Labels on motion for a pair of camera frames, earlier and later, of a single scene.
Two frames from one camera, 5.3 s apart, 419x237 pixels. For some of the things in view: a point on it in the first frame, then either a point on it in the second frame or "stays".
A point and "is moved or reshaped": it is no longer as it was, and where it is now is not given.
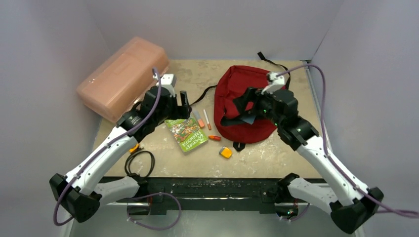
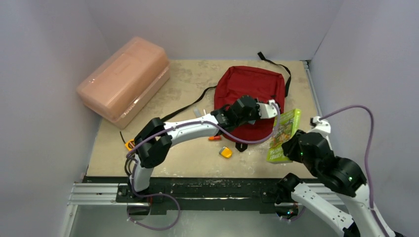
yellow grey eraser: x=225 y=152 stays
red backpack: x=231 y=83 stays
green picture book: x=187 y=133 is moved or reshaped
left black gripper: x=180 y=111 to x=257 y=116
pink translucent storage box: x=124 y=80 stays
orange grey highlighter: x=200 y=121 stays
